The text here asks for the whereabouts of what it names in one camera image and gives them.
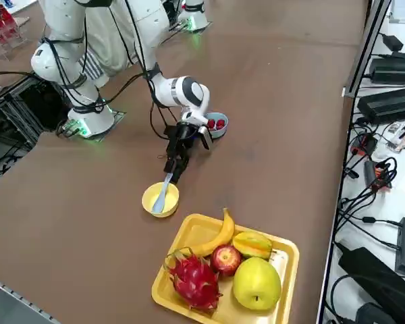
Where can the white post bracket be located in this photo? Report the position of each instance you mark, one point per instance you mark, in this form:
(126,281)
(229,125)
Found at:
(350,92)

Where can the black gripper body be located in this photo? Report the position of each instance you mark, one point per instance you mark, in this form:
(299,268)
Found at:
(180,141)

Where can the small black power adapter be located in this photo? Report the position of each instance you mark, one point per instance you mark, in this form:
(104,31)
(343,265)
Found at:
(392,42)

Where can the orange and black device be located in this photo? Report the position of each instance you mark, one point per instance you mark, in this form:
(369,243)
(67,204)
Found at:
(379,177)

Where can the black metal frame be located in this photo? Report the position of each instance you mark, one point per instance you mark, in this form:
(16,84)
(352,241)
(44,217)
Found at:
(20,101)

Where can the red apple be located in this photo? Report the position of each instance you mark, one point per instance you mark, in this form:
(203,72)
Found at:
(226,260)

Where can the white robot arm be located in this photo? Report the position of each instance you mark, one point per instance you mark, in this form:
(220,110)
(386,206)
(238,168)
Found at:
(67,44)
(195,13)

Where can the light blue spoon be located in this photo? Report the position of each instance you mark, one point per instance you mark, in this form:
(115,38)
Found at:
(158,202)

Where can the yellow plastic tray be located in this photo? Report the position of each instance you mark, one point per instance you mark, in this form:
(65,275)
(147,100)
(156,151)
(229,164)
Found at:
(192,233)

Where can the yellow banana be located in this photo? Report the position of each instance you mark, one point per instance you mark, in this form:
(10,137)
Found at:
(219,236)

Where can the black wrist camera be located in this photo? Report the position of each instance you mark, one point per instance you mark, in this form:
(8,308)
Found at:
(206,138)

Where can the light blue bowl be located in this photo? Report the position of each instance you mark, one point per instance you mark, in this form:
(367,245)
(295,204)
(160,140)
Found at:
(222,131)

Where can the clear acrylic shelf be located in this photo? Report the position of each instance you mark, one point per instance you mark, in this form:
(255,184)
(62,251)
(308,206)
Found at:
(6,44)

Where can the red strawberry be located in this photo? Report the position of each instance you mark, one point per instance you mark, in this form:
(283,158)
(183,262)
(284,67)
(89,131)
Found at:
(219,123)
(211,124)

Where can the yellow-green starfruit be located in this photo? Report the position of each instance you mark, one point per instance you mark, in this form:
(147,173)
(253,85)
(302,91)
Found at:
(253,244)

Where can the large yellow-green pear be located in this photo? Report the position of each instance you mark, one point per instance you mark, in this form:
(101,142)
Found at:
(256,283)

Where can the red and black device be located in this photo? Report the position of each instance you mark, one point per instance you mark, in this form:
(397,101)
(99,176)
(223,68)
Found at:
(364,144)

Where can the yellow bowl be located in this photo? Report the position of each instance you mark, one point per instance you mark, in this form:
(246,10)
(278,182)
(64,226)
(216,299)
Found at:
(146,199)

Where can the aluminium rail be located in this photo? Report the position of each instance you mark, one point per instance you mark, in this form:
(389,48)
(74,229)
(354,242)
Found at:
(17,297)

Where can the black ribbed power supply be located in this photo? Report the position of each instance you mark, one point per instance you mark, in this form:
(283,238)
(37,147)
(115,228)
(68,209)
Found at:
(388,106)
(395,71)

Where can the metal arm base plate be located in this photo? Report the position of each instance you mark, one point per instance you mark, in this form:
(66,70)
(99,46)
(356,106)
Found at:
(117,116)

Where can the red dragon fruit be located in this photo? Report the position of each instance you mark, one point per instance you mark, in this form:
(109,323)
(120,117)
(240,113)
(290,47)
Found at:
(195,280)

